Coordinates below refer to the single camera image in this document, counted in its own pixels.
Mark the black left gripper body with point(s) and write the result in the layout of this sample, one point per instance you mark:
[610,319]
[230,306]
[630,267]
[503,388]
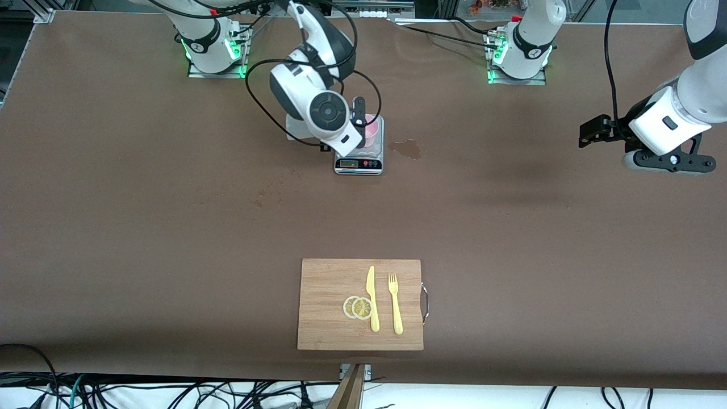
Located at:
[620,126]

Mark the pink plastic cup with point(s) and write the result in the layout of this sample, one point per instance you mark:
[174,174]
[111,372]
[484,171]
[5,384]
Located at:
[372,133]

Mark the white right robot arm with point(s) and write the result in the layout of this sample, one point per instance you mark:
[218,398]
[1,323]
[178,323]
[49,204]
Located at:
[326,111]

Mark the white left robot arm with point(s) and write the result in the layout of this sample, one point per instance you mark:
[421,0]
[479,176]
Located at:
[698,91]

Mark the silver digital kitchen scale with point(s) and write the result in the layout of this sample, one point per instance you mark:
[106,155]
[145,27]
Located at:
[359,165]

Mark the white power strip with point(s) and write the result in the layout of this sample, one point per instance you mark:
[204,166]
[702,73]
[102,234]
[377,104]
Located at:
[372,11]

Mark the yellow plastic fork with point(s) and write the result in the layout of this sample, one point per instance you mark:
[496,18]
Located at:
[396,309]

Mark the yellow plastic knife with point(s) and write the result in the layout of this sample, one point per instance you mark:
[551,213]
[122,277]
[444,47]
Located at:
[371,287]

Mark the yellow lemon slice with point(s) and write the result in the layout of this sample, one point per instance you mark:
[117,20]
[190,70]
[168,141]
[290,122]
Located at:
[346,307]
[362,308]

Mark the wooden cutting board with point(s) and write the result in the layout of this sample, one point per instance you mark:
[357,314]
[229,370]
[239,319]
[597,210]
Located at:
[324,295]

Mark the brown table cover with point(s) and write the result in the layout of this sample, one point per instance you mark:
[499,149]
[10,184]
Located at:
[170,284]

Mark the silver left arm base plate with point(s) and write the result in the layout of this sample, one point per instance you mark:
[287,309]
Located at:
[519,82]

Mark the small metal bracket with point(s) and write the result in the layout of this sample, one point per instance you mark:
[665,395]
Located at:
[368,372]

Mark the wooden post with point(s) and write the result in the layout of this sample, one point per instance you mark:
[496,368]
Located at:
[349,392]

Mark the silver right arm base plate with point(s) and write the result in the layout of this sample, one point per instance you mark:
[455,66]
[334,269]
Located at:
[216,75]

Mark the aluminium frame profile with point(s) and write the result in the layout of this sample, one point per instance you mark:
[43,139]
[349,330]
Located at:
[42,14]

